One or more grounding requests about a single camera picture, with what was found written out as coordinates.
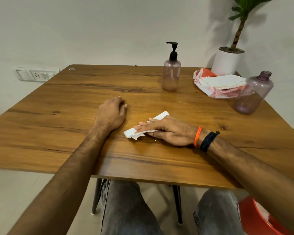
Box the orange white plastic tissue pack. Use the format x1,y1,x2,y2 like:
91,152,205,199
193,68,247,100

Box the green potted plant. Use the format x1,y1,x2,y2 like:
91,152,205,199
228,0,279,52

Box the person's left forearm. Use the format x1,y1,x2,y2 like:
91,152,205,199
7,126,112,235

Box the pink plastic bottle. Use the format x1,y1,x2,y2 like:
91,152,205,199
233,70,274,115

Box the white wall socket plate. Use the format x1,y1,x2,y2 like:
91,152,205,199
12,67,60,83

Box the person's right hand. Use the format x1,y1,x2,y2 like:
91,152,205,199
134,115,199,148

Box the pink bottle with liquid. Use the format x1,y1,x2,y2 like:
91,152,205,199
162,59,182,91

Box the stack of white tissues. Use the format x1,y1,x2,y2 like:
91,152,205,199
201,74,247,90

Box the white plant pot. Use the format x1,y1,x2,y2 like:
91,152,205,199
210,46,245,77

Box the white tissue sheet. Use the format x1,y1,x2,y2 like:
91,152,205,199
123,111,170,141

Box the grey trousers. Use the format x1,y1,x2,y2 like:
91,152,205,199
99,180,245,235

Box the person's right forearm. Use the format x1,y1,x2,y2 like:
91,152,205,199
207,137,294,235

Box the orange thread wristband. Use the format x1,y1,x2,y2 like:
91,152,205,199
194,126,203,149

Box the person's left hand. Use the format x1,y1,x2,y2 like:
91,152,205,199
94,96,128,135

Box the red plastic bin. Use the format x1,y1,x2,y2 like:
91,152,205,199
238,196,294,235

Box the black braided wristband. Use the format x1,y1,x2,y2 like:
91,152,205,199
200,131,220,153

